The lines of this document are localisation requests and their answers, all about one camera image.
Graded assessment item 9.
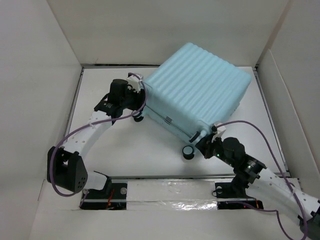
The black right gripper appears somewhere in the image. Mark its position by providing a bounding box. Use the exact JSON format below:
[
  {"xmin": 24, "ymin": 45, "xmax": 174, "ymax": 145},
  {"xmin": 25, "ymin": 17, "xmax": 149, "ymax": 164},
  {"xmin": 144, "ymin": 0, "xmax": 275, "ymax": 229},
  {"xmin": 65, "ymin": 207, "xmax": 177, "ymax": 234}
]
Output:
[{"xmin": 195, "ymin": 132, "xmax": 236, "ymax": 168}]

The light blue hard-shell suitcase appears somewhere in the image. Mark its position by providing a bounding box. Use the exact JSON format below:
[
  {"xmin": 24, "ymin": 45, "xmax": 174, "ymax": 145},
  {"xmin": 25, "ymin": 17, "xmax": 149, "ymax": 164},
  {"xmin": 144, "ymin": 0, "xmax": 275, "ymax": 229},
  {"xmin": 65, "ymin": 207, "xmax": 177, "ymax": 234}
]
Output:
[{"xmin": 133, "ymin": 42, "xmax": 252, "ymax": 160}]

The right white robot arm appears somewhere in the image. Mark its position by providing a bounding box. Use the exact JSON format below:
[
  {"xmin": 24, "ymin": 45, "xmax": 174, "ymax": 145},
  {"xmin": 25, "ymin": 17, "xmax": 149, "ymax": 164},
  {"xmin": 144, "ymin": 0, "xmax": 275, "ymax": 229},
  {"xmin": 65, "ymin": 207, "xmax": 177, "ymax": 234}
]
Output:
[{"xmin": 195, "ymin": 135, "xmax": 320, "ymax": 240}]

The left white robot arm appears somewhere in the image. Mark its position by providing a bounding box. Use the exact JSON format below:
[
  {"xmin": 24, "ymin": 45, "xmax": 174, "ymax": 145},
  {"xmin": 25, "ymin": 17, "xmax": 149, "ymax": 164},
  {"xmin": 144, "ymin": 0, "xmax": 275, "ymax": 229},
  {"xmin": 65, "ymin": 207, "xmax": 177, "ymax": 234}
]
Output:
[{"xmin": 47, "ymin": 72, "xmax": 147, "ymax": 199}]

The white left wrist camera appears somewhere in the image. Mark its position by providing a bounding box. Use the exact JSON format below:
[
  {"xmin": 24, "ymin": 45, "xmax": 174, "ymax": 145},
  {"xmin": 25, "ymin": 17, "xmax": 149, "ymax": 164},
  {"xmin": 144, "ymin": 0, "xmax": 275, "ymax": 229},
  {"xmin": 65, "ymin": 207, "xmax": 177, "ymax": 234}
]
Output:
[{"xmin": 126, "ymin": 72, "xmax": 144, "ymax": 93}]

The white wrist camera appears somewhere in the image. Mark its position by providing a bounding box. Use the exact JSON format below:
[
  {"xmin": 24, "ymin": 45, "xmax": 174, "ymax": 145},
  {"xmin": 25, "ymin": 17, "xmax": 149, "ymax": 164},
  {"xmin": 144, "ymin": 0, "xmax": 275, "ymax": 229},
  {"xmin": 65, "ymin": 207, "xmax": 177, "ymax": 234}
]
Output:
[
  {"xmin": 211, "ymin": 121, "xmax": 226, "ymax": 138},
  {"xmin": 126, "ymin": 72, "xmax": 144, "ymax": 93}
]

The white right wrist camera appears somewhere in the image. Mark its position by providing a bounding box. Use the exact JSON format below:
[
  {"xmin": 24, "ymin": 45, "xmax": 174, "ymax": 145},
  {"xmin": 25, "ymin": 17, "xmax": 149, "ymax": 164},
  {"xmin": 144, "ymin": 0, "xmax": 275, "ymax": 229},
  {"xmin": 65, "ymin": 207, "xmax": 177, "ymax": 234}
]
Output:
[{"xmin": 211, "ymin": 121, "xmax": 226, "ymax": 138}]

